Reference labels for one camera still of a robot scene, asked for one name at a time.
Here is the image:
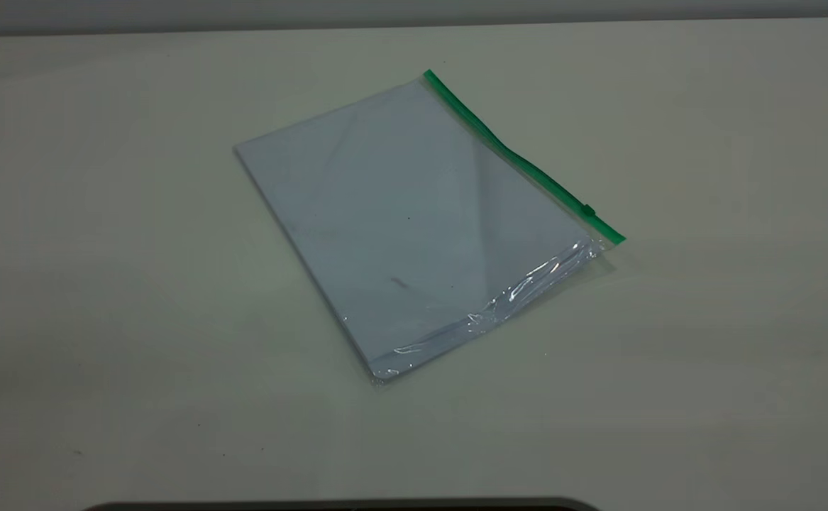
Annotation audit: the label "white paper sheets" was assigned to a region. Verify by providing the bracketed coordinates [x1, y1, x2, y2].
[235, 78, 593, 377]

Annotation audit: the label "transparent zip bag green strip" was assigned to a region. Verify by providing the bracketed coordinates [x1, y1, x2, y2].
[233, 69, 626, 385]

